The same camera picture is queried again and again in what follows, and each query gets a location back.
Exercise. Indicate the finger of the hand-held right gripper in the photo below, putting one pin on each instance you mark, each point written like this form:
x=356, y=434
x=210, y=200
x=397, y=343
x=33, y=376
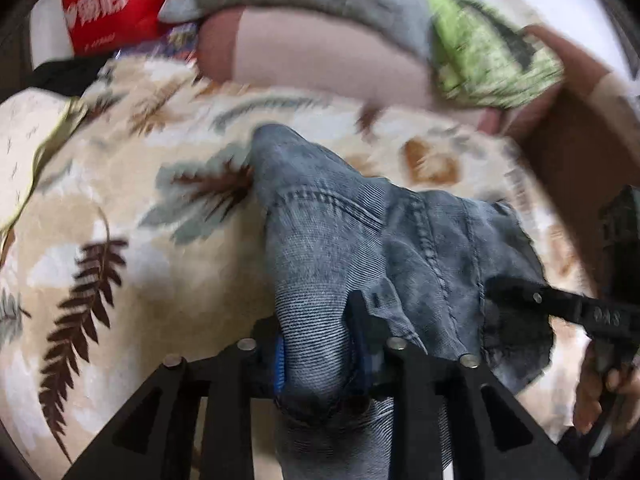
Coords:
x=530, y=297

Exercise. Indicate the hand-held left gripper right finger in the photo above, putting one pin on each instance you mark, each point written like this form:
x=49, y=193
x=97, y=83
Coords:
x=360, y=355

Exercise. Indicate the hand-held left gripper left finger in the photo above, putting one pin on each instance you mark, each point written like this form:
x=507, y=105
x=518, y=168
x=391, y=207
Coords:
x=279, y=365

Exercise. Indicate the blue denim pants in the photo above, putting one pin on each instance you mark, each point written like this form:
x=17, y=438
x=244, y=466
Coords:
x=320, y=240

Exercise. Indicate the person's right hand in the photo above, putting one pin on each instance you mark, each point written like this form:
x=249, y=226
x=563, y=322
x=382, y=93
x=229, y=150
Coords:
x=587, y=400

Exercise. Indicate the leaf print blanket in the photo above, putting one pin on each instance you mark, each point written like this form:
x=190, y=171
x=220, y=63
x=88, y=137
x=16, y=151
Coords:
x=150, y=200

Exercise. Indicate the green printed cloth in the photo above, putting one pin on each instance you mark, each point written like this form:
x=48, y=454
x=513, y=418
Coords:
x=480, y=55

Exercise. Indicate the purple printed packet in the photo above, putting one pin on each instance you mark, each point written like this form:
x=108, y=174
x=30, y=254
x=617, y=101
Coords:
x=182, y=37

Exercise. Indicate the cream pillow with small sprigs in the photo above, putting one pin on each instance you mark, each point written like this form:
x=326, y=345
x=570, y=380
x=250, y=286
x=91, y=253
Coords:
x=25, y=130

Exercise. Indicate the black cloth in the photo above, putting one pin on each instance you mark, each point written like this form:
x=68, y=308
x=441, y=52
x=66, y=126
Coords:
x=65, y=77

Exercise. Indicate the red plastic bag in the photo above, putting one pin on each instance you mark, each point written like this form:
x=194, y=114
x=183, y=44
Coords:
x=115, y=5

